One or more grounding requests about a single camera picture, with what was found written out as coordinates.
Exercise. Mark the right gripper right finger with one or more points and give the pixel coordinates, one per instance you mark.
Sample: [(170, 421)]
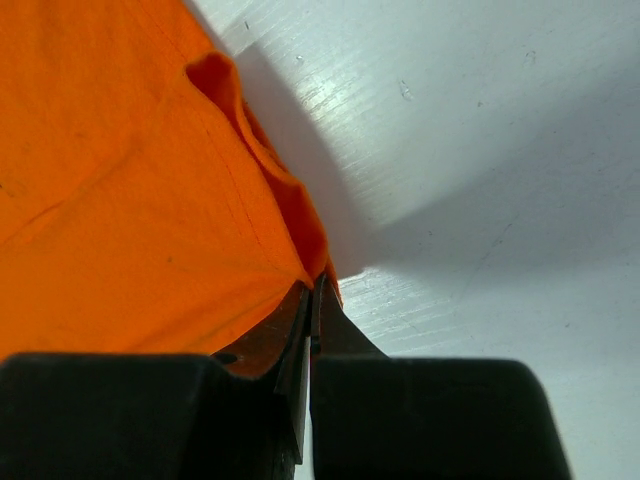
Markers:
[(380, 417)]

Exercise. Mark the orange t shirt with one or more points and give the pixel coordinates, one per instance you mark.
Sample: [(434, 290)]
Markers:
[(143, 208)]

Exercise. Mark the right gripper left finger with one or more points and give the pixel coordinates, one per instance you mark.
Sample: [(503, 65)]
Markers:
[(234, 414)]

